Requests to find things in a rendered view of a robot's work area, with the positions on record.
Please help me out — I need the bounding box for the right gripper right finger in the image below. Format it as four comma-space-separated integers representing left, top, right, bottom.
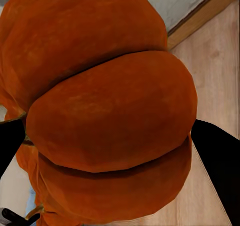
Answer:
190, 119, 240, 226

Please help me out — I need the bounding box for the pumpkin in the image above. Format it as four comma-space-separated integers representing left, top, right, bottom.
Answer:
24, 191, 83, 226
0, 0, 198, 226

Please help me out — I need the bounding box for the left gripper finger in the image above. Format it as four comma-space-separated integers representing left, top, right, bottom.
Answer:
7, 214, 40, 226

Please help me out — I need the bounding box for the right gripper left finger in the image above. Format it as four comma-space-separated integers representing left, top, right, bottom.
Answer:
0, 119, 26, 178

